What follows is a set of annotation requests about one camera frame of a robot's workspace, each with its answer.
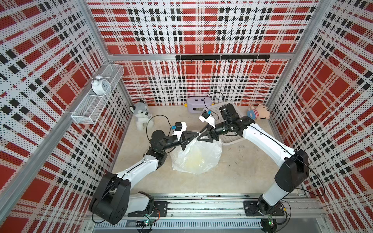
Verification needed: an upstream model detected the black right camera cable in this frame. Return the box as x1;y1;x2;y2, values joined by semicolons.
203;92;226;120

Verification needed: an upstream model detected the grey white husky plush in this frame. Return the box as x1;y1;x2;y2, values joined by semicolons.
129;99;154;131

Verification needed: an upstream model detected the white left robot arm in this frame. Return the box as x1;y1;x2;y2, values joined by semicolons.
89;130;200;225

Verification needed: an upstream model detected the black wall hook rail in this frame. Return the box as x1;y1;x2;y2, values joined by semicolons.
175;54;271;61

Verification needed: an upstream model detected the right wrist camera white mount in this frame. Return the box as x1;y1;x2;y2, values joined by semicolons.
199;110;216;129

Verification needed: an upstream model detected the black camera cable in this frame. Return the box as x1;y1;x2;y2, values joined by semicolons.
145;114;174;142
203;92;226;120

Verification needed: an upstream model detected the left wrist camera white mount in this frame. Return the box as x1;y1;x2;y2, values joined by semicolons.
172;122;187;141

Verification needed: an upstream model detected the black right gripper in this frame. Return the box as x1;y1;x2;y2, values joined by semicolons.
197;120;231;143

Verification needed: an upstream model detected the white alarm clock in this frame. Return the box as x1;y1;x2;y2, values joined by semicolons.
91;75;111;96

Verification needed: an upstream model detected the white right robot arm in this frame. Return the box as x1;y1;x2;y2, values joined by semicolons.
197;104;309;215

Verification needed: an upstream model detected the translucent white plastic bag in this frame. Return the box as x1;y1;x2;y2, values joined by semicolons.
171;139;222;175

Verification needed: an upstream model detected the pink pig plush toy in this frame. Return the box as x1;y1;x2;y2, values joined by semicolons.
247;104;270;120

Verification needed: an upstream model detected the white perforated plastic basket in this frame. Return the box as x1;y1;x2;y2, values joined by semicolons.
208;102;245;146

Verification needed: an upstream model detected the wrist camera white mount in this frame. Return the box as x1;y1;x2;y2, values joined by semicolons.
172;122;187;141
199;110;216;129

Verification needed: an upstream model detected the white wire mesh shelf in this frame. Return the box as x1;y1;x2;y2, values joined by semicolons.
71;64;124;125

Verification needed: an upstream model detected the metal base rail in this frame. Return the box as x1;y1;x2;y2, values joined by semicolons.
94;194;332;233

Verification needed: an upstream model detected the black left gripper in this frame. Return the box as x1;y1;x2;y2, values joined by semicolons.
161;130;199;151

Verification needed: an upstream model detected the black left camera cable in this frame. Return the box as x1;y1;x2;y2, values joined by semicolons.
145;114;174;142

